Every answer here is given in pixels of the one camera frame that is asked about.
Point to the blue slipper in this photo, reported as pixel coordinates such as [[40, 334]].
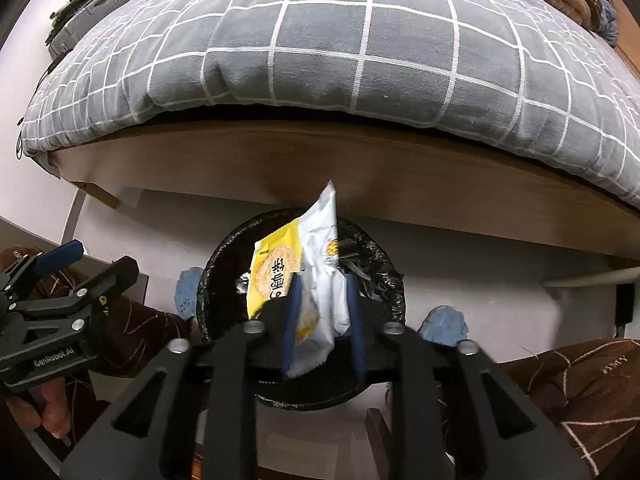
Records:
[[445, 322], [186, 290]]

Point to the grey suitcase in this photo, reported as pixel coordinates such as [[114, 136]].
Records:
[[95, 5]]

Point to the yellow white snack wrapper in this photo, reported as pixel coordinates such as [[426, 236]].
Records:
[[315, 240]]

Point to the black bin with bag liner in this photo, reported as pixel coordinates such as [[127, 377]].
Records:
[[225, 280]]

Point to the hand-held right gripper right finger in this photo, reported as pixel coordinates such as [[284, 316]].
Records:
[[356, 330]]

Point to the blue knitted cloth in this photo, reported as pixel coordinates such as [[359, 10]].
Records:
[[609, 22]]

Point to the brown wooden panel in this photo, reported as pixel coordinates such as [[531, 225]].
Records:
[[630, 55]]

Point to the wooden bed frame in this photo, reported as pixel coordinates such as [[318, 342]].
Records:
[[400, 175]]

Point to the white metal bed rail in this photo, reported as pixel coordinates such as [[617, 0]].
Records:
[[600, 276]]

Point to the grey checked mattress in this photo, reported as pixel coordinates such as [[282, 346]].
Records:
[[325, 60]]

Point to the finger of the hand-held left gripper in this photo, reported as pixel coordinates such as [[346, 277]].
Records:
[[60, 255], [110, 277]]

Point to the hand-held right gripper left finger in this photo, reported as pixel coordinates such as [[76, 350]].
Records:
[[291, 325]]

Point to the person's left hand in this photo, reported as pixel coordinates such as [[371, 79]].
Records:
[[52, 410]]

